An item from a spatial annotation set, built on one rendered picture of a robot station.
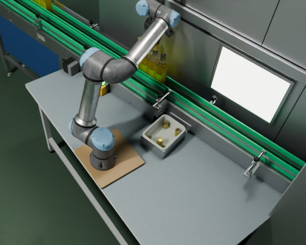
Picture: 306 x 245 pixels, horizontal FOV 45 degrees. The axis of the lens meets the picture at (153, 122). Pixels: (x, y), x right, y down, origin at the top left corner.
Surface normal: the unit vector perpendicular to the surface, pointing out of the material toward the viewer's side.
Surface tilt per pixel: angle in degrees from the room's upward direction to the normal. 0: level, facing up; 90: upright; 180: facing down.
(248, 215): 0
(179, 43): 90
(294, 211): 90
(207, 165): 0
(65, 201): 0
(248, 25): 90
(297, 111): 90
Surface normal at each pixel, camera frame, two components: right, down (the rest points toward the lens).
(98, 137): 0.21, -0.54
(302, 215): -0.63, 0.57
